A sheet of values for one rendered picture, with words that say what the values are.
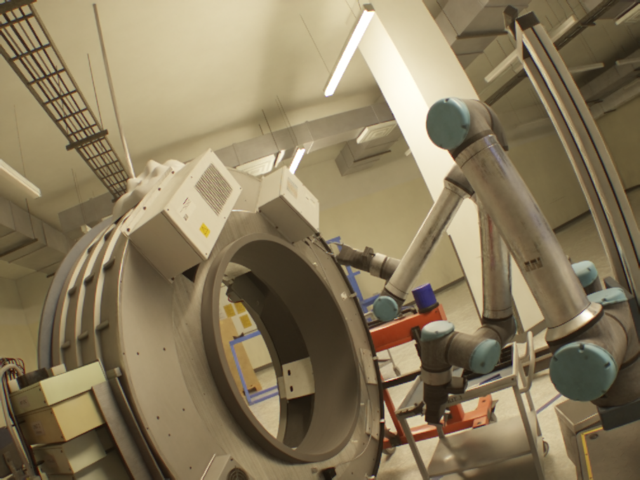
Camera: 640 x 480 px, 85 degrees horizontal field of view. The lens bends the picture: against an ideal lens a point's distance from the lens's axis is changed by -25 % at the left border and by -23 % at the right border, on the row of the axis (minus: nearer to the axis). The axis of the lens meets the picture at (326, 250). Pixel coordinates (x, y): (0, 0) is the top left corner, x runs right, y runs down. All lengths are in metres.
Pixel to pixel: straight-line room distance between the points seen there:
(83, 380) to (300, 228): 1.10
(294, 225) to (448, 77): 3.39
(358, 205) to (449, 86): 6.98
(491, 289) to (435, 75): 3.78
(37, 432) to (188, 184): 0.75
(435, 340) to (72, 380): 0.89
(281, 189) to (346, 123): 5.63
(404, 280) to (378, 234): 9.73
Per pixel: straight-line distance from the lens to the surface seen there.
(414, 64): 4.73
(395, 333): 2.53
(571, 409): 2.31
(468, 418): 2.67
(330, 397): 1.86
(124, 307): 1.09
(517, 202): 0.93
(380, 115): 7.53
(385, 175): 11.77
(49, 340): 1.45
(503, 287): 1.17
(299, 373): 2.02
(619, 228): 1.22
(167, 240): 1.12
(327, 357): 1.91
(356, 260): 1.74
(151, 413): 1.06
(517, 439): 2.13
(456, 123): 0.95
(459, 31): 5.76
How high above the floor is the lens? 1.32
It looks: 4 degrees up
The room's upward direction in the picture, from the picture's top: 22 degrees counter-clockwise
